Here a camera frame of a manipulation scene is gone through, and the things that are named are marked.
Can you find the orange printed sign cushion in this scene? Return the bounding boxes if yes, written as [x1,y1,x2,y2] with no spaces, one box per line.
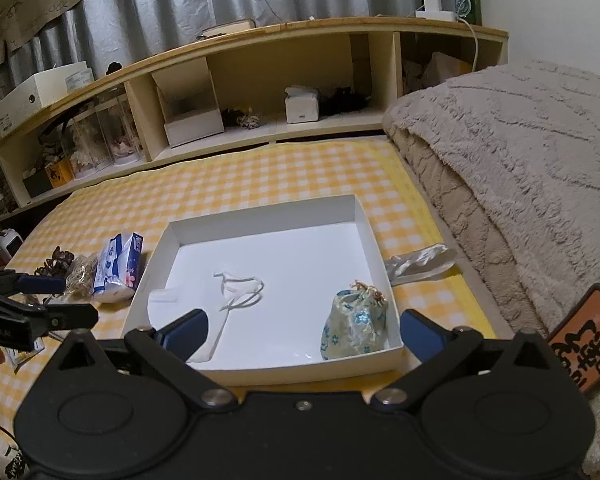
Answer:
[547,284,600,398]

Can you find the small white device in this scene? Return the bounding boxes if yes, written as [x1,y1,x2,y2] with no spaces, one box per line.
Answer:
[0,229,23,261]

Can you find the white power strip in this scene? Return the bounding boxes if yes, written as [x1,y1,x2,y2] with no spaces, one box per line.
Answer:
[415,9,461,23]

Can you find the bag of beige hair ties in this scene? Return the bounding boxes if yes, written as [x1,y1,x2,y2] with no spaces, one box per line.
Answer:
[62,255,101,301]

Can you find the blue tissue pack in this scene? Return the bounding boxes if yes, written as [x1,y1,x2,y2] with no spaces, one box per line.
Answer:
[93,232,145,305]

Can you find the white face mask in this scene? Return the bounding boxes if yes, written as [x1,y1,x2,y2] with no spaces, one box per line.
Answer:
[147,270,266,363]

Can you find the white tissue box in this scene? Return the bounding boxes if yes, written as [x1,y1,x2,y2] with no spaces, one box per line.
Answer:
[285,86,322,125]

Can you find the floral drawstring pouch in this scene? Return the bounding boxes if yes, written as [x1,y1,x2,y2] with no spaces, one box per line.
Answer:
[321,281,388,361]

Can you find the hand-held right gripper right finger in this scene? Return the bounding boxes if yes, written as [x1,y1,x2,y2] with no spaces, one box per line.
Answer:
[370,309,556,411]

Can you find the wooden headboard shelf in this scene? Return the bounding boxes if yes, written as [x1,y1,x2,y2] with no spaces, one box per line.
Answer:
[0,17,509,231]

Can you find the beige fluffy blanket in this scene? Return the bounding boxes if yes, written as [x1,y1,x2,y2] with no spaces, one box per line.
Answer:
[382,60,600,480]

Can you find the brown knitted hair ties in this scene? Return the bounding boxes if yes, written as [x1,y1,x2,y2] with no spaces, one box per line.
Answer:
[34,245,76,278]

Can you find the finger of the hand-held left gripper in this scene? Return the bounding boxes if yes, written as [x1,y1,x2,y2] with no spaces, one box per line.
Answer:
[0,292,99,335]
[0,268,67,297]

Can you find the open cardboard box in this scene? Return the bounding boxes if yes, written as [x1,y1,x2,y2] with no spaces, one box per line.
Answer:
[151,57,226,148]

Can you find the clear plastic container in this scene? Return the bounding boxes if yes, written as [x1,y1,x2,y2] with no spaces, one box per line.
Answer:
[97,94,146,167]

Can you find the white cardboard box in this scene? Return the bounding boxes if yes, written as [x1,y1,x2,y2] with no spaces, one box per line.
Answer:
[121,194,406,386]

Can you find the doll in clear case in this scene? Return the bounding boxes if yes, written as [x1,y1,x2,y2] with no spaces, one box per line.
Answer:
[69,110,113,181]

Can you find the white labelled packet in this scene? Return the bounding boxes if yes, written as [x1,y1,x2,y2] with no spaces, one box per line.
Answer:
[7,335,46,373]

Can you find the white cable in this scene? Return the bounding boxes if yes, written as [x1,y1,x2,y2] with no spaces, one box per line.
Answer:
[457,19,481,73]

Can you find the yellow black box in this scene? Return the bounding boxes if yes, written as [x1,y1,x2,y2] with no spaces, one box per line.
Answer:
[45,157,76,183]

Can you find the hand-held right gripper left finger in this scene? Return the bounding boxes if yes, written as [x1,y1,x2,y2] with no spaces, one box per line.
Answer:
[55,309,241,408]

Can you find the beige book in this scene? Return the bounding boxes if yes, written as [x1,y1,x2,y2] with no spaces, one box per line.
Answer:
[196,18,257,40]

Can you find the printed tote bag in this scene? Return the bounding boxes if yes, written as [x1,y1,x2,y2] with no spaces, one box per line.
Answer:
[0,420,27,480]

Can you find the white storage box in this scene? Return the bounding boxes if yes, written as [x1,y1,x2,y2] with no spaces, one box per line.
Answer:
[0,61,95,142]

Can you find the white plastic bag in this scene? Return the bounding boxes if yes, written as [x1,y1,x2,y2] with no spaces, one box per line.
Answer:
[422,51,473,86]

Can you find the yellow checked bed sheet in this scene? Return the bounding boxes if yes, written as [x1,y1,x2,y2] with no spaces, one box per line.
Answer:
[0,137,498,411]

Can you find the clear plastic wrapper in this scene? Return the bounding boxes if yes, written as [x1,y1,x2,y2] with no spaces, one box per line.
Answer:
[384,242,461,287]

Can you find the black cloth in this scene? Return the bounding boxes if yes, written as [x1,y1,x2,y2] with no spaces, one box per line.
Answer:
[320,86,371,116]

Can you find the beige rope bundle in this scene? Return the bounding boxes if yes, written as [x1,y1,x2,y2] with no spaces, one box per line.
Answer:
[222,106,262,131]

